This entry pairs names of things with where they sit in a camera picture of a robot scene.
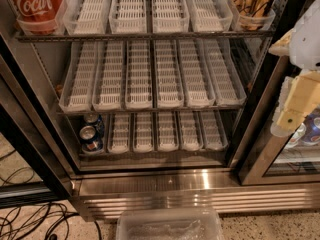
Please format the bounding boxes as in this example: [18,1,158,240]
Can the left glass fridge door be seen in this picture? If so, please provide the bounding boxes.
[0,38,72,208]

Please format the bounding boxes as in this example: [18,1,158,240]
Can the front blue Pepsi can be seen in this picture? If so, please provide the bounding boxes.
[79,126,103,153]

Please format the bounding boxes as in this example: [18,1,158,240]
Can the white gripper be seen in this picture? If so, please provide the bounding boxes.
[268,0,320,137]

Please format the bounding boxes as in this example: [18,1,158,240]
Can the clear plastic bin on floor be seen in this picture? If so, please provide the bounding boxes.
[116,207,225,240]

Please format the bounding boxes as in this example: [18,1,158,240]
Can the top shelf tray far right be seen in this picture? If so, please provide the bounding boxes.
[221,0,277,32]

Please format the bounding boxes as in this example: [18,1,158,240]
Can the black cables on floor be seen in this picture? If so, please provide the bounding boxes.
[0,148,103,240]

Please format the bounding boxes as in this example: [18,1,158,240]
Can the blue can behind right door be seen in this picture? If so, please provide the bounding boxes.
[302,113,320,146]

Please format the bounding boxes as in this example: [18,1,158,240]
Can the glass fridge door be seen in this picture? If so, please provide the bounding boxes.
[0,38,72,208]
[230,0,317,185]

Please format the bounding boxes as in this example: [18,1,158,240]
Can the blue pepsi can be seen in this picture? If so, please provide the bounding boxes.
[79,126,103,153]
[83,114,105,137]

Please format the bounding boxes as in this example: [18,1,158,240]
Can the right glass fridge door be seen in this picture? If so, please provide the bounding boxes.
[230,0,317,185]

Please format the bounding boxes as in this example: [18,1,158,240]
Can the rear blue Pepsi can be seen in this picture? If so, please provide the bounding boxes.
[83,114,105,137]

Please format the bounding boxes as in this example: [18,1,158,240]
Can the white can behind right door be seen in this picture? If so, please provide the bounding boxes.
[285,123,306,149]

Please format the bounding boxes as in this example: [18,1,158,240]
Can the stainless steel fridge base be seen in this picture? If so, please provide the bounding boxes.
[70,169,320,221]

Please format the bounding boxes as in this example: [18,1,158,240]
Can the red Coca-Cola can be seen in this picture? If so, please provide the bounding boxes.
[13,0,64,35]

